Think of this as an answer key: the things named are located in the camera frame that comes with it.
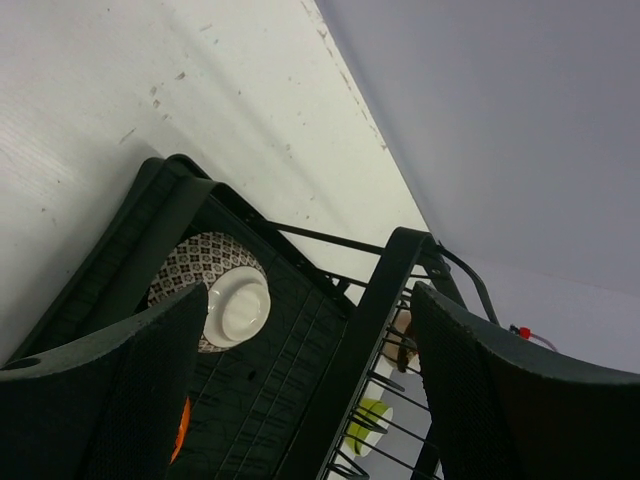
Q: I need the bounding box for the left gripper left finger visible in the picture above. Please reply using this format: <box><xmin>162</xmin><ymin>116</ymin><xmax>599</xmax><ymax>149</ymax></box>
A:
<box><xmin>1</xmin><ymin>284</ymin><xmax>207</xmax><ymax>479</ymax></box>

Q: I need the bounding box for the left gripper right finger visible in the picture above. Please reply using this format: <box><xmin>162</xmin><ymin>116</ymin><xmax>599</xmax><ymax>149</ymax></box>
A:
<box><xmin>411</xmin><ymin>283</ymin><xmax>639</xmax><ymax>479</ymax></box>

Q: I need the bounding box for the pink flower bowl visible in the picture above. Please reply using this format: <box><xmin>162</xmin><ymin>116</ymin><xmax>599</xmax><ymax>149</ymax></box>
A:
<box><xmin>382</xmin><ymin>310</ymin><xmax>420</xmax><ymax>374</ymax></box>

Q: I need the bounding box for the lime green bowl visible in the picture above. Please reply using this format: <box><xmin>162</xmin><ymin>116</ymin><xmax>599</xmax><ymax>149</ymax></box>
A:
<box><xmin>356</xmin><ymin>398</ymin><xmax>394</xmax><ymax>443</ymax></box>
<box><xmin>345</xmin><ymin>422</ymin><xmax>384</xmax><ymax>457</ymax></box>

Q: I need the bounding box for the orange bowl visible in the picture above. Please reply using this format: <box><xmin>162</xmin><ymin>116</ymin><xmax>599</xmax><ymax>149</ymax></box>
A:
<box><xmin>170</xmin><ymin>398</ymin><xmax>192</xmax><ymax>464</ymax></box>

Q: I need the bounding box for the black drip tray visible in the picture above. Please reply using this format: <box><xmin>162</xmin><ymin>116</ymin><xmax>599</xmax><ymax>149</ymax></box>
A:
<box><xmin>1</xmin><ymin>155</ymin><xmax>354</xmax><ymax>479</ymax></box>

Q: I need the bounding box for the brown patterned bowl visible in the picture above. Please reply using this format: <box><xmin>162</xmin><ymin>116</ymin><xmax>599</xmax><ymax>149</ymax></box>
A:
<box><xmin>147</xmin><ymin>232</ymin><xmax>271</xmax><ymax>354</ymax></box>

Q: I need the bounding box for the black wire dish rack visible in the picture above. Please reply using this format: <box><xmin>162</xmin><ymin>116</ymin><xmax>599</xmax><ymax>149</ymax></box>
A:
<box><xmin>257</xmin><ymin>220</ymin><xmax>498</xmax><ymax>479</ymax></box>

